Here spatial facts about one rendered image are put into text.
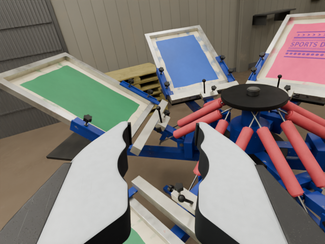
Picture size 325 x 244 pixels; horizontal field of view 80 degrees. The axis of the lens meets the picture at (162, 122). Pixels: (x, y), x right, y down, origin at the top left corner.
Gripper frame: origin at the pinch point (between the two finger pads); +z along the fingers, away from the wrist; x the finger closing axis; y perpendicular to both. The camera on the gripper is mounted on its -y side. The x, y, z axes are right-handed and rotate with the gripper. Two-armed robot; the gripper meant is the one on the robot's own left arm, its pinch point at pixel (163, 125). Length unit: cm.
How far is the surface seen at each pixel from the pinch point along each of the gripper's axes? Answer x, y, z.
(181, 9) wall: 37, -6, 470
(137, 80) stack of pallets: -45, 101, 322
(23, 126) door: -273, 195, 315
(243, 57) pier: 210, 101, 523
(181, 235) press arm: 8, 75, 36
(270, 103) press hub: 48, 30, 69
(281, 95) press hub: 56, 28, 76
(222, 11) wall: 135, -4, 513
